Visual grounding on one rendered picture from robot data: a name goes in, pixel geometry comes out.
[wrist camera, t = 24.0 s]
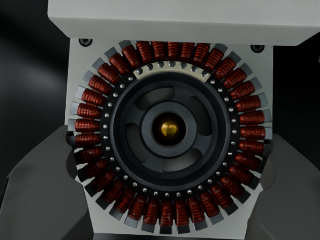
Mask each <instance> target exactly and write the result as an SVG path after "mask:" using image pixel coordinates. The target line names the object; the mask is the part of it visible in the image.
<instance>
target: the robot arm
mask: <svg viewBox="0 0 320 240"><path fill-rule="evenodd" d="M68 136H74V133H73V131H68V126H67V125H63V126H61V127H59V128H58V129H57V130H56V131H54V132H53V133H52V134H51V135H50V136H48V137H47V138H46V139H45V140H43V141H42V142H41V143H40V144H38V145H37V146H36V147H35V148H33V149H32V150H31V151H30V152H29V153H28V154H27V155H26V156H25V157H24V158H23V159H22V160H21V161H20V162H19V163H18V164H17V165H16V166H15V168H14V169H13V170H12V171H11V173H10V174H9V175H8V176H7V178H5V179H1V180H0V240H93V237H94V231H93V227H92V223H91V218H90V213H89V208H88V204H87V200H86V196H85V191H84V187H83V185H82V184H81V183H79V182H77V181H76V180H75V178H76V176H77V174H78V171H77V166H76V162H75V158H74V154H73V153H74V150H76V149H77V148H72V146H70V145H69V143H68ZM263 143H264V144H271V150H270V154H269V156H268V158H267V157H264V156H260V157H262V159H263V161H266V164H265V166H264V169H263V172H262V174H261V177H260V184H261V185H262V188H263V191H261V192H260V193H259V195H258V198H257V200H256V203H255V205H254V208H253V210H252V213H251V215H250V218H249V221H248V225H247V229H246V234H245V238H244V240H320V171H319V170H318V169H317V168H316V167H315V166H314V165H313V164H312V163H311V162H310V161H309V160H308V159H307V158H305V157H304V156H303V155H302V154H301V153H299V152H298V151H297V150H296V149H295V148H293V147H292V146H291V145H290V144H289V143H287V142H286V141H285V140H284V139H283V138H282V137H281V136H280V135H278V134H275V133H273V134H272V140H264V141H263Z"/></svg>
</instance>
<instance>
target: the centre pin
mask: <svg viewBox="0 0 320 240"><path fill-rule="evenodd" d="M153 133H154V136H155V137H156V139H157V140H158V141H159V142H161V143H163V144H167V145H171V144H174V143H177V142H178V141H179V140H180V139H181V138H182V136H183V134H184V124H183V121H182V120H181V119H180V117H178V116H177V115H175V114H172V113H166V114H162V115H160V116H159V117H158V118H157V119H156V120H155V122H154V125H153Z"/></svg>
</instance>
